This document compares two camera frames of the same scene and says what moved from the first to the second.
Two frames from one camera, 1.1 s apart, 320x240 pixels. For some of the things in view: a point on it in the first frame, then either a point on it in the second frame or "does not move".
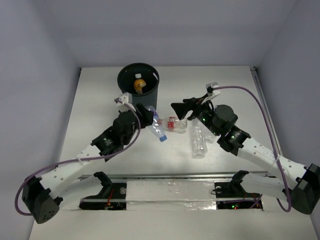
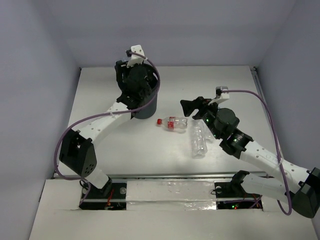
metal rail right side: [266, 109] does not move
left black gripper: [144, 116] to [120, 72]
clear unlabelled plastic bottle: [199, 139] does not move
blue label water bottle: [210, 136] does not move
